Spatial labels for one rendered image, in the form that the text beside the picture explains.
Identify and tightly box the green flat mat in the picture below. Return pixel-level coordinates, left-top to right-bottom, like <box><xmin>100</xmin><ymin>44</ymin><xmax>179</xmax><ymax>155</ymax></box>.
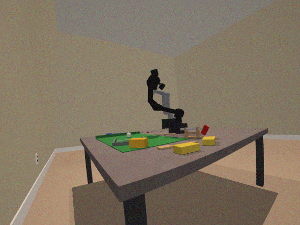
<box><xmin>97</xmin><ymin>134</ymin><xmax>189</xmax><ymax>153</ymax></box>

